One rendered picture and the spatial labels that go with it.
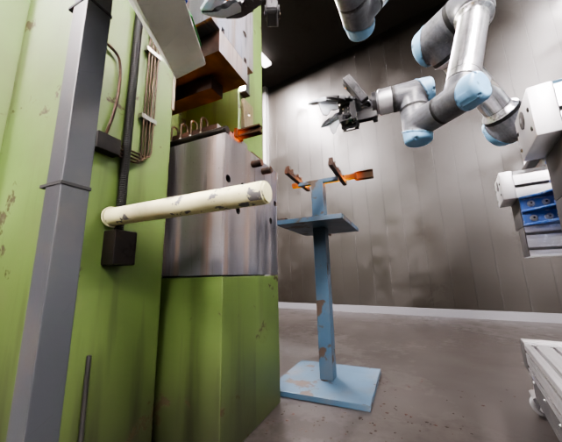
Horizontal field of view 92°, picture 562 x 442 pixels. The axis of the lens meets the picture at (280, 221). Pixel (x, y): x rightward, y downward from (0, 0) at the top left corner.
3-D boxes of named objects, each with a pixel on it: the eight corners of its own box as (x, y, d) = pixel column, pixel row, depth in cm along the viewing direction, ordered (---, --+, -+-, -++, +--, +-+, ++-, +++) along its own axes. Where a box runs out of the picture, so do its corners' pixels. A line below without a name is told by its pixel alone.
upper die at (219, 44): (247, 84, 116) (247, 66, 118) (218, 50, 98) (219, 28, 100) (173, 110, 132) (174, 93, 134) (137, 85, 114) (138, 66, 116)
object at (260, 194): (273, 209, 53) (273, 182, 54) (260, 202, 48) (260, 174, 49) (120, 229, 70) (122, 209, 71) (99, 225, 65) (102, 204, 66)
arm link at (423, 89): (437, 95, 73) (433, 67, 74) (394, 106, 77) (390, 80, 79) (434, 110, 80) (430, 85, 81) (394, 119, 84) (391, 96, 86)
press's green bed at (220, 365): (281, 402, 101) (278, 274, 110) (218, 468, 67) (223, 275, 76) (168, 382, 123) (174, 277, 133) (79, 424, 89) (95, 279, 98)
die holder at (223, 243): (278, 274, 111) (276, 172, 119) (223, 275, 76) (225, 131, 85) (174, 277, 133) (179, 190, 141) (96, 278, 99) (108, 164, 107)
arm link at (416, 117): (431, 127, 68) (425, 89, 70) (397, 147, 78) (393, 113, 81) (452, 133, 71) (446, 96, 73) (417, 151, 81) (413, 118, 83)
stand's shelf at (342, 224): (359, 231, 144) (358, 227, 144) (342, 217, 108) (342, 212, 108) (305, 236, 156) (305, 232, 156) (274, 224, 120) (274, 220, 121)
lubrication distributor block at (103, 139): (120, 155, 70) (122, 140, 71) (96, 146, 64) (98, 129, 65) (112, 158, 71) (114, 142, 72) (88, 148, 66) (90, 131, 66)
